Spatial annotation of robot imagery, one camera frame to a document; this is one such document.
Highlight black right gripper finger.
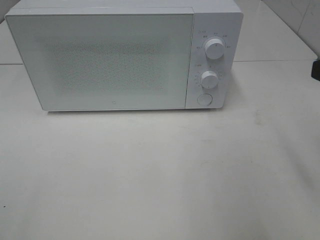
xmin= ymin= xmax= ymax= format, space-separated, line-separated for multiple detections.
xmin=311 ymin=59 xmax=320 ymax=81

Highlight white microwave knob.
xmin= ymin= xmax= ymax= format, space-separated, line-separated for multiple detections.
xmin=200 ymin=71 xmax=219 ymax=89
xmin=204 ymin=37 xmax=225 ymax=60

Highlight white microwave oven body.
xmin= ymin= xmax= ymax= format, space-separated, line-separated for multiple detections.
xmin=5 ymin=0 xmax=244 ymax=111

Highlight round white door button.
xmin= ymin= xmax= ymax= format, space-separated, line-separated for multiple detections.
xmin=197 ymin=93 xmax=213 ymax=106

